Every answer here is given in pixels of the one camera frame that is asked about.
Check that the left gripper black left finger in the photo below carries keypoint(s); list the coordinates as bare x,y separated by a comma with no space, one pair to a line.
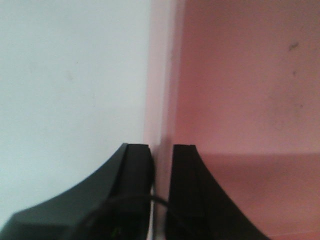
129,172

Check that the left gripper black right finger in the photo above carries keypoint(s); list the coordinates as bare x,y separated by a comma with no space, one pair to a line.
206,211

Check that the pink plastic box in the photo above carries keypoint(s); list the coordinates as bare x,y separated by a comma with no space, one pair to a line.
240,80

